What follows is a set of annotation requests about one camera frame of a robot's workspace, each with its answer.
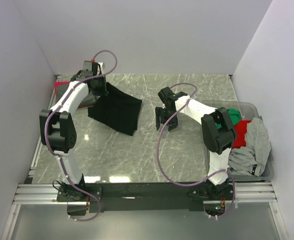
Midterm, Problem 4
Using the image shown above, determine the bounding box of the black base beam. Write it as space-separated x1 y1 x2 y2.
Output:
57 182 233 213

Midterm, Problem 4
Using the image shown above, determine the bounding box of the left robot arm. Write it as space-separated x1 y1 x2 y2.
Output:
39 60 107 201

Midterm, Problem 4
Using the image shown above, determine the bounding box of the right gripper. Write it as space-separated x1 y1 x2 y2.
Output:
155 106 178 131

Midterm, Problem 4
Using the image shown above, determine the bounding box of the red t-shirt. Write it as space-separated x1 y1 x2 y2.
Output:
232 120 251 149

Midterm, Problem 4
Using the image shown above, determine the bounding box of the folded gray t-shirt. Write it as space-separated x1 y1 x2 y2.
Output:
55 83 97 108

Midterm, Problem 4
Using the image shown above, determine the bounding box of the green t-shirt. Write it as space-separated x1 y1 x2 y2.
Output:
228 108 241 126

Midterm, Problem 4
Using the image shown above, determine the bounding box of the aluminium rail frame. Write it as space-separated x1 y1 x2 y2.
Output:
4 74 285 240

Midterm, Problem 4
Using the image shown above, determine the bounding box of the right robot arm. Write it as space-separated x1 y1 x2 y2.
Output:
155 87 236 200

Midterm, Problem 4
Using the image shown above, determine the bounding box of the black t-shirt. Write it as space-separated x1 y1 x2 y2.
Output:
88 83 142 136

